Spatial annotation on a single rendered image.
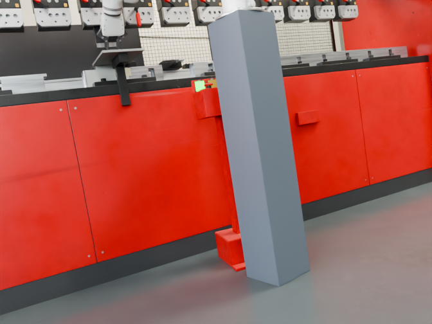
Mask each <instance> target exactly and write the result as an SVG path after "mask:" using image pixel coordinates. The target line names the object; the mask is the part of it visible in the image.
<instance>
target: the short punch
mask: <svg viewBox="0 0 432 324"><path fill-rule="evenodd" d="M99 29H100V27H94V28H93V30H94V37H95V41H96V45H97V48H102V47H105V41H104V40H103V39H102V38H100V37H99V36H97V33H98V31H99ZM116 39H117V37H116V36H109V38H108V42H109V47H115V46H116Z"/></svg>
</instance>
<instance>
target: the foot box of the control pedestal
mask: <svg viewBox="0 0 432 324"><path fill-rule="evenodd" d="M215 238H216V243H217V250H218V255H219V257H221V258H222V259H223V261H225V262H226V263H227V264H228V265H229V266H231V267H232V268H233V269H234V270H236V271H241V270H244V269H246V266H245V261H244V254H243V249H242V241H241V236H240V233H239V234H236V233H235V232H233V228H230V229H225V230H222V231H217V232H215Z"/></svg>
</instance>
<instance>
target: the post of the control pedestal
mask: <svg viewBox="0 0 432 324"><path fill-rule="evenodd" d="M215 123H216V127H217V135H218V139H219V147H220V155H221V159H222V167H223V172H224V179H225V184H226V191H227V196H228V204H229V212H230V216H231V224H232V228H233V232H235V233H236V234H239V233H240V229H239V221H238V217H237V209H236V204H235V196H234V191H233V183H232V179H231V171H230V164H229V159H228V151H227V146H226V138H225V134H224V126H223V122H222V116H216V117H215Z"/></svg>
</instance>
